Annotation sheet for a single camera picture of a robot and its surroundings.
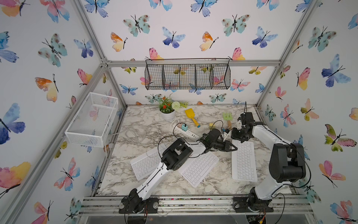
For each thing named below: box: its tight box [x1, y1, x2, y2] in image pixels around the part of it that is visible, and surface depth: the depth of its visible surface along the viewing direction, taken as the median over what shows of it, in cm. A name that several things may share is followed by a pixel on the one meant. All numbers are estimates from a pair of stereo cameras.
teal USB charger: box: [181, 123, 188, 132], surface depth 101 cm
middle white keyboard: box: [178, 151, 220, 189], surface depth 88 cm
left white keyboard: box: [130, 143, 167, 181], surface depth 90 cm
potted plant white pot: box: [158, 95, 189, 121], surface depth 103 cm
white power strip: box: [175, 125, 200, 142], surface depth 103 cm
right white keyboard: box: [231, 139, 258, 182], surface depth 88 cm
